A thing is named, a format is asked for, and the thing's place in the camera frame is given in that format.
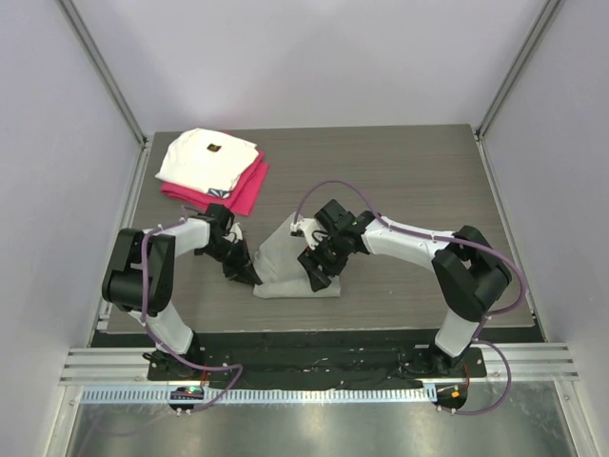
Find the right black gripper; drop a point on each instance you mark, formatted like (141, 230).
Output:
(310, 259)

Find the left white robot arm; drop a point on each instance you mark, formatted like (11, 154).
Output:
(139, 280)

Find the patterned blue cloth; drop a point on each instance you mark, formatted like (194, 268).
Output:
(219, 193)

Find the aluminium frame rail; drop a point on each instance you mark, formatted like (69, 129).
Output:
(115, 375)

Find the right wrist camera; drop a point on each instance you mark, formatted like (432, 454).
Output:
(310, 230)

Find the white folded cloth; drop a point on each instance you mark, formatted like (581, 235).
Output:
(203, 159)

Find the grey cloth napkin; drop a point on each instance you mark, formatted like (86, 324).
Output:
(282, 276)

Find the pink folded cloth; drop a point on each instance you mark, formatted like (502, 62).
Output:
(242, 199)

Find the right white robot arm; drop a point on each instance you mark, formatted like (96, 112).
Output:
(471, 279)

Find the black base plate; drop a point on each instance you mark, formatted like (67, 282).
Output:
(322, 360)

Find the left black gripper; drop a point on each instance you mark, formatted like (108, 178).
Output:
(243, 269)

